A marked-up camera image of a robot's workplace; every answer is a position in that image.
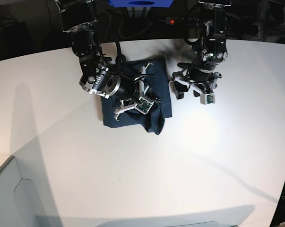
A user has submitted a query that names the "aluminium stand post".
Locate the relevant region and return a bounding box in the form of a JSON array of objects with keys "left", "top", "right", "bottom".
[{"left": 127, "top": 7, "right": 151, "bottom": 18}]

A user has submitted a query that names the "black power strip red switch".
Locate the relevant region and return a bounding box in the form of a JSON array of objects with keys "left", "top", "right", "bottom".
[{"left": 165, "top": 17, "right": 187, "bottom": 26}]

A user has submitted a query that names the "dark blue T-shirt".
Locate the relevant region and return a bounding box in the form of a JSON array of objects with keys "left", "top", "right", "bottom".
[{"left": 101, "top": 55, "right": 172, "bottom": 135}]

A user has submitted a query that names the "blue box on stand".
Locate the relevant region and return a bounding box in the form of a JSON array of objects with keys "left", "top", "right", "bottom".
[{"left": 108, "top": 0, "right": 173, "bottom": 8}]

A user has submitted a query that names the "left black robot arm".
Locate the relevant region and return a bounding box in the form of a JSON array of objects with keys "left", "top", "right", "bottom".
[{"left": 170, "top": 0, "right": 232, "bottom": 105}]

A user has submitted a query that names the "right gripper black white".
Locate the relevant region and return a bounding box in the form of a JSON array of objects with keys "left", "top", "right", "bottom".
[{"left": 79, "top": 62, "right": 155, "bottom": 121}]

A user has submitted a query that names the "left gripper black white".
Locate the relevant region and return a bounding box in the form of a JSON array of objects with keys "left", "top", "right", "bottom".
[{"left": 169, "top": 69, "right": 222, "bottom": 105}]

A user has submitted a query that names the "grey plastic bin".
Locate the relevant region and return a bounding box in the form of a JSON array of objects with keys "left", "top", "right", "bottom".
[{"left": 0, "top": 156, "right": 63, "bottom": 227}]

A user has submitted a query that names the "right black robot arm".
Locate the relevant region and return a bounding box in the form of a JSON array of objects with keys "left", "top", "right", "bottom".
[{"left": 55, "top": 0, "right": 155, "bottom": 120}]

